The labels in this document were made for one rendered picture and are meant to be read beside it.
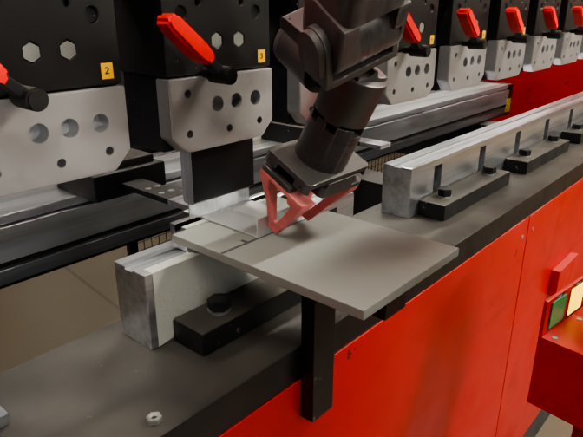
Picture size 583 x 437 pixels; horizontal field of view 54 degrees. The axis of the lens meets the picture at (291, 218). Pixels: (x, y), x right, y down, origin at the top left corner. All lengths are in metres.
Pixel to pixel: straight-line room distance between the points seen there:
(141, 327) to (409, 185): 0.57
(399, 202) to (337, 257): 0.49
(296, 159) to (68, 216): 0.41
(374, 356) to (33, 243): 0.50
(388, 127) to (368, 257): 0.88
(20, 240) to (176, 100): 0.35
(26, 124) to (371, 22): 0.30
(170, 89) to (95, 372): 0.31
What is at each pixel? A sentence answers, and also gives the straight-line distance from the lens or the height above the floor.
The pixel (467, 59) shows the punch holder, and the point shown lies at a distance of 1.13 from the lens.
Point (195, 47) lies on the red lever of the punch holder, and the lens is 0.57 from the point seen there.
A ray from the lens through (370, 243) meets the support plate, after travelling 0.64.
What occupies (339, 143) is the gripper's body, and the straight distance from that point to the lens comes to 0.57.
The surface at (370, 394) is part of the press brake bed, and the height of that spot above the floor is 0.72.
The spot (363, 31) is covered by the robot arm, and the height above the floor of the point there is 1.22.
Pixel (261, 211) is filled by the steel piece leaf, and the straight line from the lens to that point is 0.72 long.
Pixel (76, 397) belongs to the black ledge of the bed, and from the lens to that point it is 0.64.
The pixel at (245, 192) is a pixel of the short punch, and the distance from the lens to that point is 0.76.
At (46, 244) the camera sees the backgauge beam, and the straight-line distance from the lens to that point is 0.88.
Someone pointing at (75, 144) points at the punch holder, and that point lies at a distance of 0.55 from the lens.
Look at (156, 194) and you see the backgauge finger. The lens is 0.79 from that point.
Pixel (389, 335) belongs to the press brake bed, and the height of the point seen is 0.79.
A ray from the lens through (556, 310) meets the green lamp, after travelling 0.96.
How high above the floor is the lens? 1.25
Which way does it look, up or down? 21 degrees down
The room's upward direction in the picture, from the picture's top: straight up
